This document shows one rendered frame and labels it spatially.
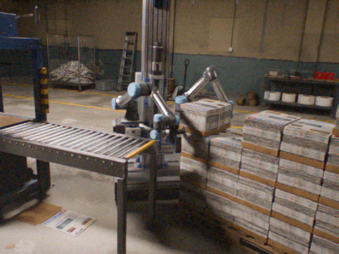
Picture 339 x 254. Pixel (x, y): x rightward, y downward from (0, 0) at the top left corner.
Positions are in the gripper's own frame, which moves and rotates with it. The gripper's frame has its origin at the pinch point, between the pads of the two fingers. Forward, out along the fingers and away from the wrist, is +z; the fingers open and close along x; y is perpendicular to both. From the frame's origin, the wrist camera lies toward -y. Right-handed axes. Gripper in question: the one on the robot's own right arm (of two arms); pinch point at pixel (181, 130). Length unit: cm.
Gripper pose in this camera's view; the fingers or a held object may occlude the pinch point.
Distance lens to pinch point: 263.3
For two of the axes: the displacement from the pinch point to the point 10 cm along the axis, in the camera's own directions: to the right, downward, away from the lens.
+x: -7.4, -2.1, 6.4
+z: 6.7, -1.6, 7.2
